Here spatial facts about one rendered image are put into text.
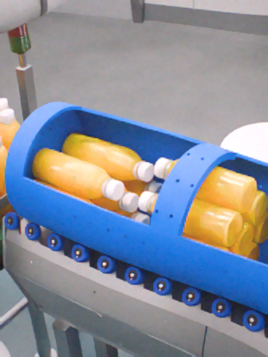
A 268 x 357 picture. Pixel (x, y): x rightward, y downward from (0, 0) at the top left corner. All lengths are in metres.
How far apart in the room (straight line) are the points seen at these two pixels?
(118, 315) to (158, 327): 0.11
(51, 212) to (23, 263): 0.28
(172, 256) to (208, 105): 2.84
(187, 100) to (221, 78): 0.34
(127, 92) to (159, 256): 3.02
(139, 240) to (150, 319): 0.24
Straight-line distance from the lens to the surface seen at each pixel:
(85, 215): 1.65
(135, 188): 1.82
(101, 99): 4.50
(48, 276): 1.91
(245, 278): 1.48
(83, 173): 1.71
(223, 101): 4.39
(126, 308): 1.78
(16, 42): 2.33
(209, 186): 1.57
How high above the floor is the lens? 2.07
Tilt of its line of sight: 33 degrees down
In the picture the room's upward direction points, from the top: 7 degrees counter-clockwise
